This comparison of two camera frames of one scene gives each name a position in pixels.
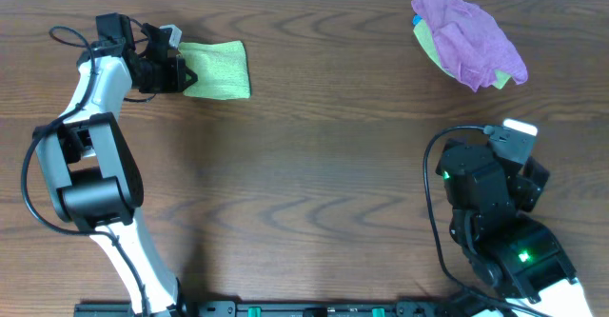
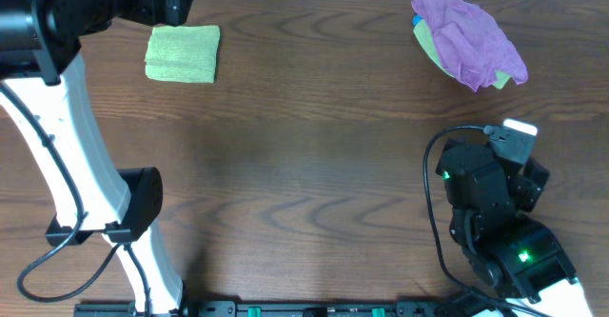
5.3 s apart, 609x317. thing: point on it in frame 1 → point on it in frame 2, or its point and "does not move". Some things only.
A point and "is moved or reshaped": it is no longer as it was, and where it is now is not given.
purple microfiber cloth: x=470 y=42 does not move
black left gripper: x=178 y=69 → x=169 y=10
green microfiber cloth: x=221 y=69 is moved or reshaped
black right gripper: x=523 y=185 does not move
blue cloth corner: x=416 y=19 does not move
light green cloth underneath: x=427 y=41 does not move
